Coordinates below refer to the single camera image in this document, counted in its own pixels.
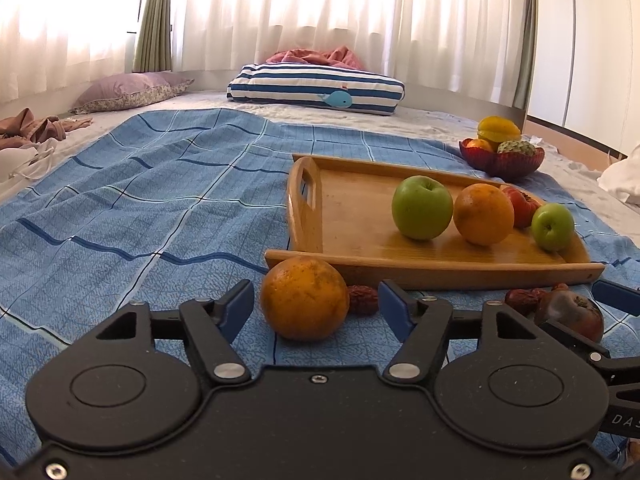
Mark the wooden bed rail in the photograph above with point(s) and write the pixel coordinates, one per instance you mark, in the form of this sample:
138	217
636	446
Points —
575	142

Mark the blue white striped pillow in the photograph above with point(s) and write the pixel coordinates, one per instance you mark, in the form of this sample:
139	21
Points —
300	85

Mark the red ribbed tomato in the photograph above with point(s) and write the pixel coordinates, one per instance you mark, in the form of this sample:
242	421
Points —
522	207

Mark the orange fruit in bowl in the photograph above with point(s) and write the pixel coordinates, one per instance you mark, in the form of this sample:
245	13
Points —
479	145

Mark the large green apple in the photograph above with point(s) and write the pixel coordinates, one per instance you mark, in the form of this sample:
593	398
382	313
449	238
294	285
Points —
552	227

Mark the wooden tray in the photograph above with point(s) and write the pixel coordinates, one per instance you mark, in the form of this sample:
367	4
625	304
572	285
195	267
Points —
360	220

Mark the yellow starfruit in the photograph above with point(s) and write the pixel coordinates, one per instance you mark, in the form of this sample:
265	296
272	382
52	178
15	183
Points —
497	127

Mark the pink blanket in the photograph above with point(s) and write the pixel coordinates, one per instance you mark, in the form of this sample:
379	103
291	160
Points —
310	56

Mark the blue checked blanket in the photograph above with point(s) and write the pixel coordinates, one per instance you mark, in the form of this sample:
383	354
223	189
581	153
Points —
150	210

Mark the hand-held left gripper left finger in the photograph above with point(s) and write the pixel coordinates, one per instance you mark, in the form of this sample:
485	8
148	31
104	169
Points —
235	310

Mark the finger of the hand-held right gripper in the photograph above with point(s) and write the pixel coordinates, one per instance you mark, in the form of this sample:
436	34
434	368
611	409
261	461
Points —
615	367
617	294

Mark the brown clothes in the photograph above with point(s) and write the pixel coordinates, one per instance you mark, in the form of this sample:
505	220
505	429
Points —
35	127

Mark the green custard apple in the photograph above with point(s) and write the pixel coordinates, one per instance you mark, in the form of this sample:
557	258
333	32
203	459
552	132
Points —
515	147

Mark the purple pillow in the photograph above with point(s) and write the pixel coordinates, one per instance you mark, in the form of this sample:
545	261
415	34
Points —
125	90

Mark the white wardrobe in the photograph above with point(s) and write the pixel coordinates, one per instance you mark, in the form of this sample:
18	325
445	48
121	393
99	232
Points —
590	50

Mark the white sheer curtain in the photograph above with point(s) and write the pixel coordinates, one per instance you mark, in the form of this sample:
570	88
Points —
60	25
350	10

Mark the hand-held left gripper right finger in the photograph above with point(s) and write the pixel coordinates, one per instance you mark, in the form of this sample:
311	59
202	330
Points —
395	310

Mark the white cloth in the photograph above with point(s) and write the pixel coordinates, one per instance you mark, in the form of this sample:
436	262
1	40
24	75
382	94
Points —
622	180

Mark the white garment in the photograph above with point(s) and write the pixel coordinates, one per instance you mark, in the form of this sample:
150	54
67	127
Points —
25	160

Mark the red glass bowl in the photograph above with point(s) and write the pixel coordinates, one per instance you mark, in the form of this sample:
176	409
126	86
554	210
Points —
505	165

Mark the small green apple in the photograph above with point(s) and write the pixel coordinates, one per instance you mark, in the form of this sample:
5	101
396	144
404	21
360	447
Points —
420	207

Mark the olive green curtain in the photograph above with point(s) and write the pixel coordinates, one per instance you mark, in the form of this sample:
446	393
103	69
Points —
152	20
526	35

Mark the large orange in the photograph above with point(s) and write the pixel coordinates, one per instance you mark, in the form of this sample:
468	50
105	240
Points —
482	215

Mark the dark purple tomato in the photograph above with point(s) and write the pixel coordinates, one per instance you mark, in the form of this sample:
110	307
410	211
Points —
570	312

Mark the small orange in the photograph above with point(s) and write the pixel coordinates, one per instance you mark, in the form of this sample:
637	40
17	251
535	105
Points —
305	297

